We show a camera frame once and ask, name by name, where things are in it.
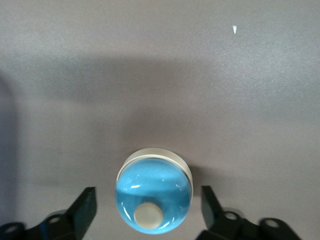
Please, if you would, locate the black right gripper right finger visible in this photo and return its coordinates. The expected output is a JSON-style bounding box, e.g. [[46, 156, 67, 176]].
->
[[197, 185, 301, 240]]

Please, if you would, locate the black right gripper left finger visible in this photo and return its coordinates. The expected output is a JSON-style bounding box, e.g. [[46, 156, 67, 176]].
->
[[0, 186, 97, 240]]

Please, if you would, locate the light blue dome bell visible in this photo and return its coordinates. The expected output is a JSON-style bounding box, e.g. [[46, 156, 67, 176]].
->
[[114, 147, 194, 236]]

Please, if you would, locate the brown table mat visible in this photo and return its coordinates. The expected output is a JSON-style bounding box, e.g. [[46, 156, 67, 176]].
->
[[0, 0, 320, 240]]

